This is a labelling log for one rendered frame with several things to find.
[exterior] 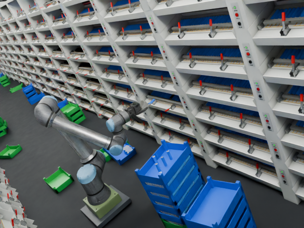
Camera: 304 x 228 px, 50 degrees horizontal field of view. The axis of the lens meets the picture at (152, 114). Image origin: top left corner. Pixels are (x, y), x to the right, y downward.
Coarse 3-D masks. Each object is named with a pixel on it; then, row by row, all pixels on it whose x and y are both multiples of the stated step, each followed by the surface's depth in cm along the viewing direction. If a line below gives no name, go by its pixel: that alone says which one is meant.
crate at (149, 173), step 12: (168, 144) 209; (180, 144) 202; (156, 156) 206; (168, 156) 205; (180, 156) 192; (144, 168) 198; (156, 168) 199; (168, 168) 194; (144, 180) 192; (156, 180) 184; (168, 180) 184
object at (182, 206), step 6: (198, 174) 207; (198, 180) 205; (192, 186) 201; (198, 186) 205; (192, 192) 201; (186, 198) 196; (156, 204) 201; (180, 204) 192; (186, 204) 196; (162, 210) 201; (168, 210) 197; (174, 210) 192; (180, 210) 192
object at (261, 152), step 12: (204, 132) 241; (216, 132) 236; (228, 132) 228; (216, 144) 232; (228, 144) 223; (240, 144) 216; (252, 144) 210; (264, 144) 201; (252, 156) 205; (264, 156) 199
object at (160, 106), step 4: (148, 92) 291; (144, 96) 290; (144, 100) 291; (148, 100) 287; (172, 100) 264; (152, 104) 279; (156, 104) 275; (160, 104) 271; (164, 104) 267; (156, 108) 278; (160, 108) 270; (164, 108) 264; (168, 108) 260; (176, 108) 253; (180, 108) 250; (172, 112) 258; (176, 112) 251; (180, 112) 247; (184, 112) 244; (184, 116) 247
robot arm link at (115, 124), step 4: (116, 116) 240; (120, 116) 239; (108, 120) 238; (112, 120) 237; (116, 120) 237; (120, 120) 238; (124, 120) 240; (108, 124) 238; (112, 124) 236; (116, 124) 237; (120, 124) 239; (108, 128) 241; (112, 128) 236; (116, 128) 238; (120, 128) 240; (116, 132) 240
